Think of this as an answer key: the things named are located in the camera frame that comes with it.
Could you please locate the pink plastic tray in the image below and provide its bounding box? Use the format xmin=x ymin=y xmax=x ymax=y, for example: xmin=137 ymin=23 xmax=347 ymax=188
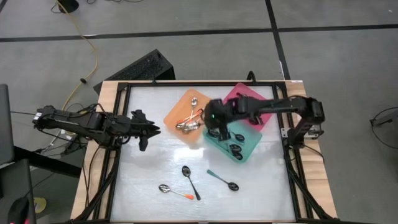
xmin=222 ymin=82 xmax=274 ymax=132

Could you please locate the black computer monitor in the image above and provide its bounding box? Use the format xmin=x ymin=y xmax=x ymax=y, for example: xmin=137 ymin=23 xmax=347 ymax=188
xmin=0 ymin=83 xmax=15 ymax=166

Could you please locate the black desk beam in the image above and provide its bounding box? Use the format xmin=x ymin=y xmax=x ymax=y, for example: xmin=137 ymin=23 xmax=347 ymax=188
xmin=12 ymin=146 xmax=82 ymax=179

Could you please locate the black-handled silver spoon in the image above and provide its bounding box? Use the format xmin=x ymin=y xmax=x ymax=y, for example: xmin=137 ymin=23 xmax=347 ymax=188
xmin=182 ymin=165 xmax=201 ymax=201

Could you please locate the teal plastic tray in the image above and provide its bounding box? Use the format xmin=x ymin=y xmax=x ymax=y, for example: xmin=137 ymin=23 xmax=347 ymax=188
xmin=202 ymin=119 xmax=264 ymax=164

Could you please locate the black mount bracket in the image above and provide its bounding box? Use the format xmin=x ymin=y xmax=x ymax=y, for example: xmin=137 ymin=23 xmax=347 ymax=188
xmin=247 ymin=70 xmax=259 ymax=85

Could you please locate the orange and white plastic handle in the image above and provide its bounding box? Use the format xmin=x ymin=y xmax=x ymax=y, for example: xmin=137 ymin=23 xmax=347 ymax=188
xmin=182 ymin=119 xmax=200 ymax=134

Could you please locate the black computer mouse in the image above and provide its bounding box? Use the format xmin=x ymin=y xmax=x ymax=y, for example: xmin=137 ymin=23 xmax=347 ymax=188
xmin=7 ymin=197 xmax=30 ymax=224

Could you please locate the grey floor box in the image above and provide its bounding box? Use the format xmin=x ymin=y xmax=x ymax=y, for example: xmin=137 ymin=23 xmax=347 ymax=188
xmin=369 ymin=107 xmax=398 ymax=127

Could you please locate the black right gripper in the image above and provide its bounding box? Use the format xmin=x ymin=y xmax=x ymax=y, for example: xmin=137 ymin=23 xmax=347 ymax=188
xmin=203 ymin=98 xmax=239 ymax=142

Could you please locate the black round floor stand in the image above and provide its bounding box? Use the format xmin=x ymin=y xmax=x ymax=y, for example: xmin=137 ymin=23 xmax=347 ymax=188
xmin=57 ymin=0 xmax=80 ymax=14

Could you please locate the yellow floor sticker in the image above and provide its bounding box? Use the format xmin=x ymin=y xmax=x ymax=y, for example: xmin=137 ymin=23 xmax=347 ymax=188
xmin=33 ymin=197 xmax=47 ymax=215

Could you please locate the orange plastic tray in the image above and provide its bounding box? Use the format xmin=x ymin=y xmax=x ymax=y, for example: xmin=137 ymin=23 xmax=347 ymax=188
xmin=163 ymin=88 xmax=213 ymax=146

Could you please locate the yellow cable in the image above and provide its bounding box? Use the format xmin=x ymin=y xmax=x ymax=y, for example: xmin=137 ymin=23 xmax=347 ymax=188
xmin=55 ymin=0 xmax=100 ymax=110

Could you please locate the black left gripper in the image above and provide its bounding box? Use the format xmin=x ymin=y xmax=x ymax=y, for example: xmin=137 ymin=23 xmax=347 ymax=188
xmin=123 ymin=119 xmax=162 ymax=152

